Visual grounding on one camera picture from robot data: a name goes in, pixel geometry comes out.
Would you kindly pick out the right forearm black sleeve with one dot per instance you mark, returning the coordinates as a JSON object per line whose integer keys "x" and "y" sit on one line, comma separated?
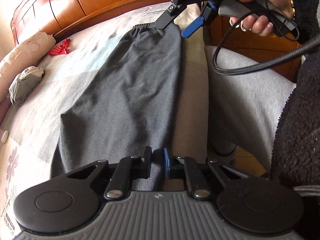
{"x": 295, "y": 156}

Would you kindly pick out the bundled grey white cloth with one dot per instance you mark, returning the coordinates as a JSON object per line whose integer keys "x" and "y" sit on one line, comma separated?
{"x": 24, "y": 83}

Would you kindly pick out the wooden orange headboard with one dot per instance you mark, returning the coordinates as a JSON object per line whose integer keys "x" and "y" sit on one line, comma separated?
{"x": 63, "y": 18}

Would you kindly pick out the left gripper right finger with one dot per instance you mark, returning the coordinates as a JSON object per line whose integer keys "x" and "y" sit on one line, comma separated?
{"x": 188, "y": 170}

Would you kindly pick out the red folding fan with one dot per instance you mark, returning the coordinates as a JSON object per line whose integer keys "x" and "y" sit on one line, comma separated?
{"x": 62, "y": 49}

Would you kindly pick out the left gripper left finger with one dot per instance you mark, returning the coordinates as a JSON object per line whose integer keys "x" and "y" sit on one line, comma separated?
{"x": 126, "y": 171}

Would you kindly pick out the person grey slipper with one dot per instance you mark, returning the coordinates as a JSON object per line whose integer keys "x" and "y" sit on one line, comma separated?
{"x": 226, "y": 157}

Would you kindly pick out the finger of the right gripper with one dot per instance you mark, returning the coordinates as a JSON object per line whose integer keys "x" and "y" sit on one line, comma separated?
{"x": 167, "y": 17}
{"x": 208, "y": 14}

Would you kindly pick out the dark grey trousers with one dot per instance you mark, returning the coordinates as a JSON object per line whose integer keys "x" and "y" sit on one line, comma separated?
{"x": 128, "y": 105}

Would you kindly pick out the striped pastel bed sheet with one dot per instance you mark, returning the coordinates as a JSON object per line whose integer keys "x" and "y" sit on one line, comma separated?
{"x": 34, "y": 126}

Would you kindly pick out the white earbuds case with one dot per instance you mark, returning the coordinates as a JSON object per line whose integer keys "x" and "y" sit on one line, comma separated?
{"x": 4, "y": 137}

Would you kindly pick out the folded floral pink quilt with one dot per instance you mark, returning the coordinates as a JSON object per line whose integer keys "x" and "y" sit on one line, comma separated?
{"x": 24, "y": 55}

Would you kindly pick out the person grey trouser legs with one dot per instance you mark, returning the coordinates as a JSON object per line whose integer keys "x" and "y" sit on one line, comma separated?
{"x": 245, "y": 110}

